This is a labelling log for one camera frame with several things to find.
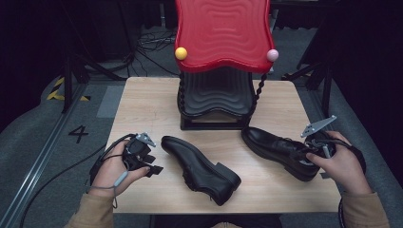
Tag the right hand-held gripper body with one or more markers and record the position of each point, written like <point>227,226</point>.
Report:
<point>318,139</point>

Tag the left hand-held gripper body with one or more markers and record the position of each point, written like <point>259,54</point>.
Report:
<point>137,149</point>

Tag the black leather shoe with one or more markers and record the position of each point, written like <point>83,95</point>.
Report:
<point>198,169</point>
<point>274,147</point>

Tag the person's left hand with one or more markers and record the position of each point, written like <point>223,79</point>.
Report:
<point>109,172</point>

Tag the person's right hand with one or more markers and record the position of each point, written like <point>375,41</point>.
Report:
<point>343,169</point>

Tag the black metal stand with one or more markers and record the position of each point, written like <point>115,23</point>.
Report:
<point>68,82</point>
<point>324,85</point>

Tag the red and black shoe rack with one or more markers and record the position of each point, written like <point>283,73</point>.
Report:
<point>223,47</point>

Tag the metal floor rail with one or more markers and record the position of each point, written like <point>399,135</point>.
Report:
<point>38,161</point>

